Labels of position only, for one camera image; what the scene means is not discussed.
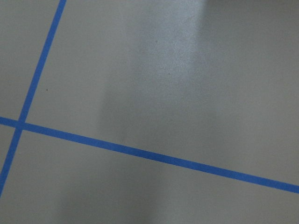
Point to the brown paper table cover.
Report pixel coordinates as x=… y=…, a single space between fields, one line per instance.
x=209 y=81

